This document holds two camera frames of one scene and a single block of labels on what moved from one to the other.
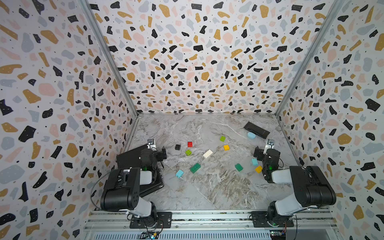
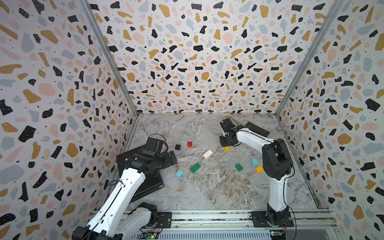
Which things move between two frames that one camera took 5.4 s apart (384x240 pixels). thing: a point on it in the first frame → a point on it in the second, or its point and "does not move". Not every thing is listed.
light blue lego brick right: x=255 y=161 does not move
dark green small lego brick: x=238 y=167 does not move
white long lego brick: x=208 y=153 does not move
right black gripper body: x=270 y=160 → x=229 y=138
